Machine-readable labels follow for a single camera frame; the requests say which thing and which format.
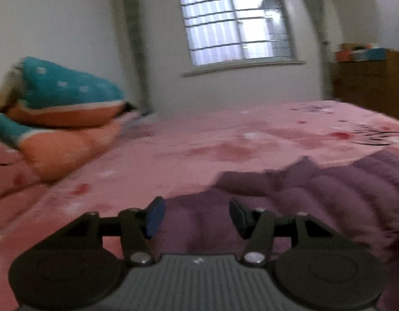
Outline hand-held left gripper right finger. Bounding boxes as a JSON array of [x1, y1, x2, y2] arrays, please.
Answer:
[[228, 198, 345, 266]]

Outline grey curtain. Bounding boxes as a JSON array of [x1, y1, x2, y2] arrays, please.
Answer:
[[296, 0, 332, 101], [122, 0, 151, 111]]

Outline pink bed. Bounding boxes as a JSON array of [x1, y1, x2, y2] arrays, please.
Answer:
[[0, 100, 399, 311]]

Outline barred window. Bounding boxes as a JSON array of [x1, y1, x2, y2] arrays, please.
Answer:
[[177, 0, 307, 77]]

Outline blue box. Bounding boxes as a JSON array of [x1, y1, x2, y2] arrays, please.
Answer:
[[357, 48, 388, 61]]

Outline wooden cabinet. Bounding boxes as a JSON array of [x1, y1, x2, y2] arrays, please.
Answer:
[[333, 50, 399, 122]]

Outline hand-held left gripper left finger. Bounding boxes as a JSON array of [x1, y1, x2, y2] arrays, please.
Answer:
[[59, 196, 166, 266]]

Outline teal and orange quilt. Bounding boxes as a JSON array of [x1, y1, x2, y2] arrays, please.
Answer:
[[0, 56, 142, 182]]

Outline orange box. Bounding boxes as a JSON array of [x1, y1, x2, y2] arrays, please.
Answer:
[[335, 43, 356, 62]]

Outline dark purple down jacket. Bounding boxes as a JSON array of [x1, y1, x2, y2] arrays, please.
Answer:
[[148, 151, 399, 266]]

